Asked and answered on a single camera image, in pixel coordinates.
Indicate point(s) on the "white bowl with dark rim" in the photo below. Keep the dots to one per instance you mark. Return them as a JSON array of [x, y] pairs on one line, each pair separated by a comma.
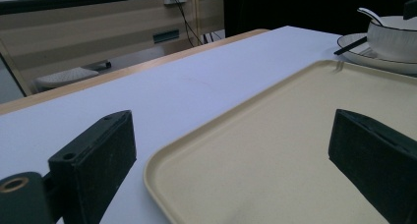
[[393, 40]]

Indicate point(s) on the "white plate with dark rim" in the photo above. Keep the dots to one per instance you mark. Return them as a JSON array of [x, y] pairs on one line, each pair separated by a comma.
[[357, 53]]

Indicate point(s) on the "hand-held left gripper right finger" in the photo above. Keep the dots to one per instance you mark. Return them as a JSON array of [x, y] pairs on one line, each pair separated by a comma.
[[373, 155]]

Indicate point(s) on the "dark green wall plate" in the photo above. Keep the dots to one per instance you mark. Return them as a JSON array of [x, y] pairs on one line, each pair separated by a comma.
[[166, 36]]

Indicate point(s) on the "right hand-held gripper finger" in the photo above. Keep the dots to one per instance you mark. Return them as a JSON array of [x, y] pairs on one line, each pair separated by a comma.
[[410, 8]]

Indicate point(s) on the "white perforated stool seat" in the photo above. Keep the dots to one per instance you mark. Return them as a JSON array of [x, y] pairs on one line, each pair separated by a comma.
[[65, 77]]

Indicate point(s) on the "black chopstick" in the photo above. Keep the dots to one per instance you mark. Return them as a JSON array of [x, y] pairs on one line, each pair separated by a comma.
[[350, 46]]

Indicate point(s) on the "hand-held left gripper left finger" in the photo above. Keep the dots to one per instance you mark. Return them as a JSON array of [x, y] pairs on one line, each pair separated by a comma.
[[95, 165]]

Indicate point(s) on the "beige plastic tray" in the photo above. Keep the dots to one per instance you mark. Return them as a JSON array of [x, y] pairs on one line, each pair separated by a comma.
[[278, 152]]

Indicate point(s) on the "white ceramic spoon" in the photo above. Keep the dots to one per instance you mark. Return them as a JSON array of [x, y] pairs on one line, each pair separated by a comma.
[[369, 15]]

